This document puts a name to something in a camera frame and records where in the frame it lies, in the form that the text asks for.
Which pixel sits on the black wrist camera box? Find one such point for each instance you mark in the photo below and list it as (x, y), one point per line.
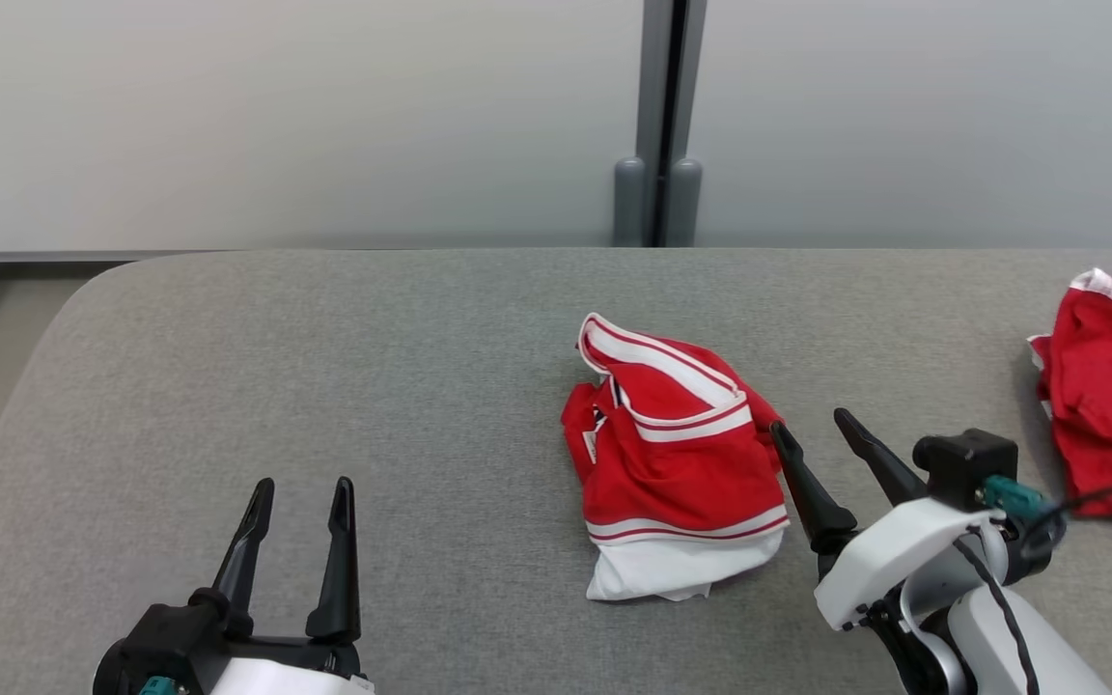
(961, 463)
(184, 642)

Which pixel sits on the grey partition post with foot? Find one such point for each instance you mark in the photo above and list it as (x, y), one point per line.
(686, 208)
(629, 203)

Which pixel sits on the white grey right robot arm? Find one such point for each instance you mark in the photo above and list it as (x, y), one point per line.
(981, 656)

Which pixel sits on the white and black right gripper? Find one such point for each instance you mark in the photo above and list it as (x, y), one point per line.
(903, 545)

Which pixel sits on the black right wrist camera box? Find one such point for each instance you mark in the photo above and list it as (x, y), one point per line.
(961, 463)

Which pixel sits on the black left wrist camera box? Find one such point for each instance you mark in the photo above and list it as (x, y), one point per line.
(184, 642)

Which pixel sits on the red jersey with white sleeves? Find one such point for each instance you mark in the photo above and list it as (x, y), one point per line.
(672, 473)

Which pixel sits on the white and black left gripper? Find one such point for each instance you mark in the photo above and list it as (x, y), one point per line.
(295, 671)

